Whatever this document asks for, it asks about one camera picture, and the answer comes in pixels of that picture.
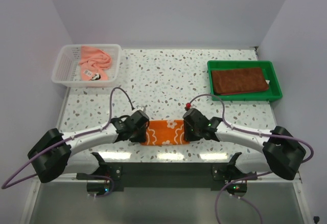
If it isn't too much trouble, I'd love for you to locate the aluminium rail frame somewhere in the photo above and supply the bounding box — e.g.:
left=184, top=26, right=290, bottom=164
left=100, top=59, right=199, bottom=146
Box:
left=19, top=142, right=310, bottom=224

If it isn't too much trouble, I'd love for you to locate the green plastic tray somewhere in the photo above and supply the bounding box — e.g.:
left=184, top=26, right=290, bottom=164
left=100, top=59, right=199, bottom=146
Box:
left=207, top=60, right=283, bottom=102

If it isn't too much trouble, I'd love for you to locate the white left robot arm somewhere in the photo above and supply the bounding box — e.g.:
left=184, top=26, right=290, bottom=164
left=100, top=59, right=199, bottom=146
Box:
left=28, top=109, right=150, bottom=183

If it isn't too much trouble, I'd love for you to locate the orange patterned cream towel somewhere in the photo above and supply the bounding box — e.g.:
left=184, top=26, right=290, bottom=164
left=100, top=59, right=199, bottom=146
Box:
left=141, top=120, right=190, bottom=146

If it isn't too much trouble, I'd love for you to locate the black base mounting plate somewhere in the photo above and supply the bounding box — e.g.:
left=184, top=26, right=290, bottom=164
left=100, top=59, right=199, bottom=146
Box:
left=76, top=163, right=258, bottom=194

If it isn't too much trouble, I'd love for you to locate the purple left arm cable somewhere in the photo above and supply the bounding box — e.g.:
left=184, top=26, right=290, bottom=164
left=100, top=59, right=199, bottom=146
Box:
left=1, top=86, right=144, bottom=198

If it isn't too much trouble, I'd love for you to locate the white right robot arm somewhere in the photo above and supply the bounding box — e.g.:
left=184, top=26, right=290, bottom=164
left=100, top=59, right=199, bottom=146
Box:
left=183, top=108, right=306, bottom=180

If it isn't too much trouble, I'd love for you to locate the brown towel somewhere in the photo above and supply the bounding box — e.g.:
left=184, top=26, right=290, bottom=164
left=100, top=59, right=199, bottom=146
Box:
left=211, top=68, right=269, bottom=95

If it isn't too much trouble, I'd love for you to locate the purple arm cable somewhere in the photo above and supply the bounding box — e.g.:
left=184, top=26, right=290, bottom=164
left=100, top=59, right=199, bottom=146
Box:
left=185, top=93, right=315, bottom=224
left=1, top=86, right=144, bottom=198

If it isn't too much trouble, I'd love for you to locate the peach pink towel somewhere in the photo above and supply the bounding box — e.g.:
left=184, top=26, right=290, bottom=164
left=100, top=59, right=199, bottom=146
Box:
left=79, top=46, right=112, bottom=81

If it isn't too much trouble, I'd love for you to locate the white plastic laundry basket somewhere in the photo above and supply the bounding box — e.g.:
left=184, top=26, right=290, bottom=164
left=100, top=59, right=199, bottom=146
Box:
left=52, top=44, right=122, bottom=87

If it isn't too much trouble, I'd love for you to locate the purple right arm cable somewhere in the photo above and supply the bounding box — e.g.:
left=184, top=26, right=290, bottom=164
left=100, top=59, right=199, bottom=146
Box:
left=185, top=93, right=315, bottom=224

